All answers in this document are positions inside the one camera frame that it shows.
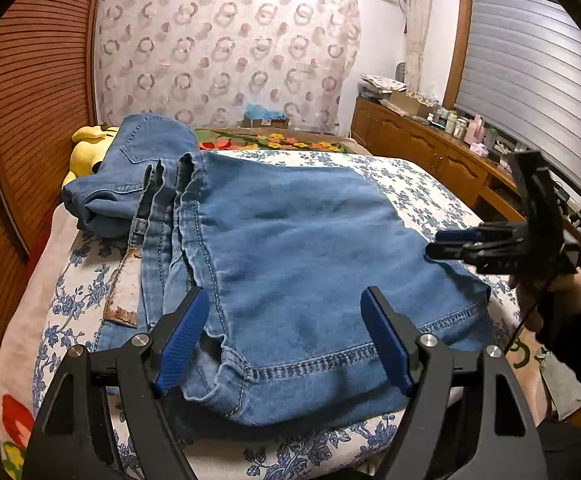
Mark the blue denim pants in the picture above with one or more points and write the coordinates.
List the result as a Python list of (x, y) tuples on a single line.
[(295, 240)]

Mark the blue floral white quilt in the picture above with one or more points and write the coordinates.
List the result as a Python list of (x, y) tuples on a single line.
[(420, 185)]

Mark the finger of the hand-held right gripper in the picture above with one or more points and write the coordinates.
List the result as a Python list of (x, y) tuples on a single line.
[(475, 234), (470, 256)]

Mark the stack of papers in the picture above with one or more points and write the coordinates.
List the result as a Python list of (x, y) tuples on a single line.
[(378, 82)]

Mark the colourful flower blanket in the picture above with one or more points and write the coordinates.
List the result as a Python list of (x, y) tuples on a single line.
[(280, 141)]

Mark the person's right hand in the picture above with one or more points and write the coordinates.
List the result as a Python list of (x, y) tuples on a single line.
[(563, 305)]

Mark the wooden louvre door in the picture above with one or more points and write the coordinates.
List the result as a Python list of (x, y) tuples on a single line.
[(35, 85)]

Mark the blue plastic bag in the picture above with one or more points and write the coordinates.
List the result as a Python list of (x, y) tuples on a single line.
[(263, 109)]

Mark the yellow plush toy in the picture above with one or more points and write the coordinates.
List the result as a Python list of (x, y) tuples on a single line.
[(88, 152)]

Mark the grey window blind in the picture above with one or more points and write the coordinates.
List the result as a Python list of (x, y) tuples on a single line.
[(535, 70)]

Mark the pink bottle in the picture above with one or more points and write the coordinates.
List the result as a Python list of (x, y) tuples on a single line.
[(476, 130)]

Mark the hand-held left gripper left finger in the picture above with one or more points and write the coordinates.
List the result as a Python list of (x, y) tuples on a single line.
[(183, 345)]

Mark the wooden cabinet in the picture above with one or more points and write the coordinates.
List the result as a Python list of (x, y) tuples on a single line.
[(420, 145)]

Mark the row of small bottles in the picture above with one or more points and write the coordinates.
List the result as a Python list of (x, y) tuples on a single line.
[(453, 121)]

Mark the small grey fan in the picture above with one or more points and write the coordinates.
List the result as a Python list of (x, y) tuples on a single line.
[(401, 71)]

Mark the cream window curtain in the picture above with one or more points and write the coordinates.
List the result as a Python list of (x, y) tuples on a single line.
[(417, 25)]

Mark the crumpled blue denim garment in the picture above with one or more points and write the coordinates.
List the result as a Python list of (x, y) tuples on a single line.
[(120, 180)]

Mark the open cardboard box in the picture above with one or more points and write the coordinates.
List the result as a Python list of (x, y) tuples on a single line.
[(410, 102)]

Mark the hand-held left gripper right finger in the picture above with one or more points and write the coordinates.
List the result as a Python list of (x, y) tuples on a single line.
[(385, 345)]

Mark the small cardboard box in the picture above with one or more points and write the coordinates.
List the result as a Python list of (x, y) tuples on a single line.
[(265, 122)]

